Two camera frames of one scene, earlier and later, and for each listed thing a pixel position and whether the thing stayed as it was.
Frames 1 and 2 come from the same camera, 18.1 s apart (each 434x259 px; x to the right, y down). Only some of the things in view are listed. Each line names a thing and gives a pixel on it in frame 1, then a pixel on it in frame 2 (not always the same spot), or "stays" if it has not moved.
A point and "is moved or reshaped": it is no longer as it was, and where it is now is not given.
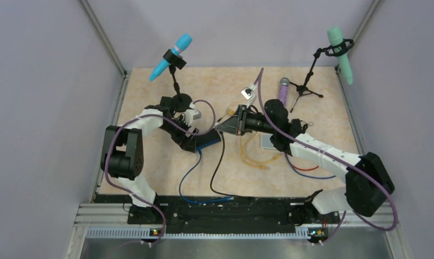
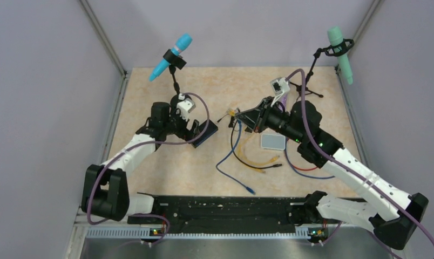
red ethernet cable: (305, 169) stays
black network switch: (196, 141) is moved or reshaped
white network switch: (265, 142) stays
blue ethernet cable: (305, 175) stays
